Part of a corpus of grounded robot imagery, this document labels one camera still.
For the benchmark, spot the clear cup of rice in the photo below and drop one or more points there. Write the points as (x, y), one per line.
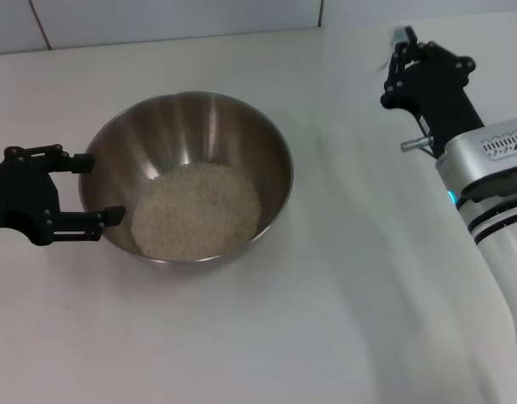
(195, 210)

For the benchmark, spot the clear plastic cup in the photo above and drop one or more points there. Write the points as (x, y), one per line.
(403, 35)

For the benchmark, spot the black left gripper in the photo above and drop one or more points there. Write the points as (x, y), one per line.
(18, 198)

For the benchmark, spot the stainless steel mixing bowl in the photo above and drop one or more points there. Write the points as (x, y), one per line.
(187, 130)

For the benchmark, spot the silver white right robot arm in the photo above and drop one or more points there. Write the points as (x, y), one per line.
(494, 219)

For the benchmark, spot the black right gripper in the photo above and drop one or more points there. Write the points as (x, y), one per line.
(439, 101)

